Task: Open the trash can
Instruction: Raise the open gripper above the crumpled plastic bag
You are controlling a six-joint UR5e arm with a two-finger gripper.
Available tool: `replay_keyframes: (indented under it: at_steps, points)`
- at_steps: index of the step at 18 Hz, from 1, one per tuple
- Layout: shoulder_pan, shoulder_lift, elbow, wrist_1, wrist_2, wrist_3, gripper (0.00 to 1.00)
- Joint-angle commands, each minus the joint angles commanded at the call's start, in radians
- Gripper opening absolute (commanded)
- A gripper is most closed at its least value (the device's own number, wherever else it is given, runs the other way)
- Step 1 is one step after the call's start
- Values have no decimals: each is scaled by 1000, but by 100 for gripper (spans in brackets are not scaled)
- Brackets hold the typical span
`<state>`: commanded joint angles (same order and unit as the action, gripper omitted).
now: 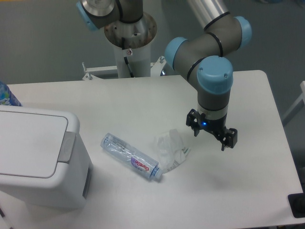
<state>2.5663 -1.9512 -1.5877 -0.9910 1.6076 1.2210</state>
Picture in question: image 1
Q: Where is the black cable on pedestal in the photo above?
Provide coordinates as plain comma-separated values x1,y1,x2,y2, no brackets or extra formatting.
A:
121,37,134,78

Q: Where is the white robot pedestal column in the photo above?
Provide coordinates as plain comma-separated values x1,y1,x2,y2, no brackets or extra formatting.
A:
82,13,167,81

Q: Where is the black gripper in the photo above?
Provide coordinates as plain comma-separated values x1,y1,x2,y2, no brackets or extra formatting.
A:
186,109,238,151

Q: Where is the white trash can lid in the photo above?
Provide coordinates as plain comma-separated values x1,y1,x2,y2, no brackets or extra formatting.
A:
0,111,80,178

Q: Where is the crumpled white plastic wrapper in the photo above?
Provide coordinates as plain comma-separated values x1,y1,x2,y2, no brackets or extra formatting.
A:
153,129,191,174

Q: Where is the white frame at right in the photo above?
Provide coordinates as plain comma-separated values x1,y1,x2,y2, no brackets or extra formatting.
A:
282,81,305,126

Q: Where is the black box at table edge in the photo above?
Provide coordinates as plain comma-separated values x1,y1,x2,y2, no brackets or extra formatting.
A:
288,193,305,219

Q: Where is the empty clear plastic bottle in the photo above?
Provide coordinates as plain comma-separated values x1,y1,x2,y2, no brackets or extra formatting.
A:
101,133,163,182

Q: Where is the white trash can body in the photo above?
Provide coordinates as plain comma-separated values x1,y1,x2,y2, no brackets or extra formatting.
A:
0,114,94,211

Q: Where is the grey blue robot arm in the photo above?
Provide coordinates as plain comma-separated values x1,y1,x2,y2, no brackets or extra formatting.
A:
76,0,252,148

